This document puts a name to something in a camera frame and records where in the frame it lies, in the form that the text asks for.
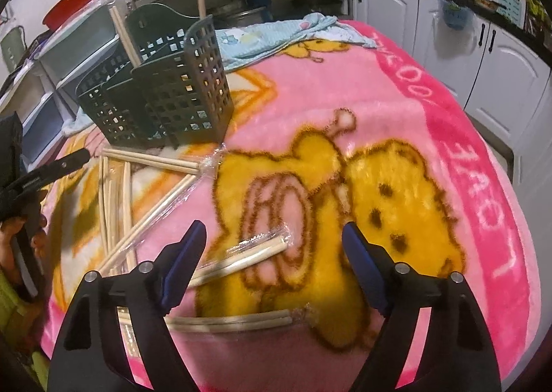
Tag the person's left forearm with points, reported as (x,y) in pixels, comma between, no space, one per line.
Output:
(15,323)

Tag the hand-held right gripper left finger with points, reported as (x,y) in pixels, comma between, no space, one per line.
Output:
(185,265)

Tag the light blue printed cloth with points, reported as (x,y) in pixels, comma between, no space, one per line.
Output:
(267,38)

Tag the wooden chopstick pair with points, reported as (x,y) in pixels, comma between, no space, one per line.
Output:
(125,36)

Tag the blue plastic container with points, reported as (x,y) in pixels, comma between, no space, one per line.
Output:
(258,0)

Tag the person's left hand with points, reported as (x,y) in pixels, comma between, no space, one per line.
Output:
(7,249)

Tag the plastic drawer unit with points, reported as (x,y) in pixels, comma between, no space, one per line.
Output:
(77,47)

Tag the white kitchen cabinets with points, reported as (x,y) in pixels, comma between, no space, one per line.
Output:
(509,81)

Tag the light blue knife block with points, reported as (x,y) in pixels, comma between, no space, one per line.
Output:
(511,6)

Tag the dark green plastic utensil basket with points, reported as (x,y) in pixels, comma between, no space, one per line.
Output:
(185,86)

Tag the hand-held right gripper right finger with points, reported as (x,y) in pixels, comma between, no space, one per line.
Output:
(366,267)

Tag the blue plastic bag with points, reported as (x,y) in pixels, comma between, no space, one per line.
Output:
(455,15)

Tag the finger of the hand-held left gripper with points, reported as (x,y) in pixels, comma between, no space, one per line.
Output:
(64,164)

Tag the steel cooking pot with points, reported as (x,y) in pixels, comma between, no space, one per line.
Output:
(241,18)

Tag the pink printed blanket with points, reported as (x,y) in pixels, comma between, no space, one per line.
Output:
(388,86)

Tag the red plastic basin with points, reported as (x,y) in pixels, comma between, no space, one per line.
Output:
(73,4)

